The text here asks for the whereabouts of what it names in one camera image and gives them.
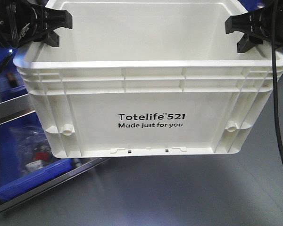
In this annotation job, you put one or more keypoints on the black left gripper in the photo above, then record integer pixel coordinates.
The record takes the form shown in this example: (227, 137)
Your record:
(18, 24)

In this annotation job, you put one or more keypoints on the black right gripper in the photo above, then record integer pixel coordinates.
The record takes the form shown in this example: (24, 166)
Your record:
(265, 23)

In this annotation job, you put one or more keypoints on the white plastic tote box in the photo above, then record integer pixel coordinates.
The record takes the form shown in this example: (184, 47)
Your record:
(138, 78)

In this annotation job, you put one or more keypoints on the blue bin upper left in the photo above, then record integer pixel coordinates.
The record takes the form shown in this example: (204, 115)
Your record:
(11, 83)

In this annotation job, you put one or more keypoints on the blue bin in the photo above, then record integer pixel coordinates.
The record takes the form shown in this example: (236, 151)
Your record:
(11, 83)
(12, 183)

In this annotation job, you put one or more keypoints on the clear bag of parts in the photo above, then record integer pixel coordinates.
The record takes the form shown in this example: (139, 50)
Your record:
(32, 148)

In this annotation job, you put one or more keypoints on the blue bin lower left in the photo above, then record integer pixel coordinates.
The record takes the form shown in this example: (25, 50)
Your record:
(12, 183)

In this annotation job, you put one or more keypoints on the steel upper shelf rail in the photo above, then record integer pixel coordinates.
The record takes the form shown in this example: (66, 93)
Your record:
(15, 108)

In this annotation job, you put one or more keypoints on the steel shelf rail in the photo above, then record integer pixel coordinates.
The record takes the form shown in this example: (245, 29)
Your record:
(50, 184)
(15, 108)

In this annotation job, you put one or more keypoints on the steel lower shelf rail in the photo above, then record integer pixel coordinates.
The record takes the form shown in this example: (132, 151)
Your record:
(50, 184)

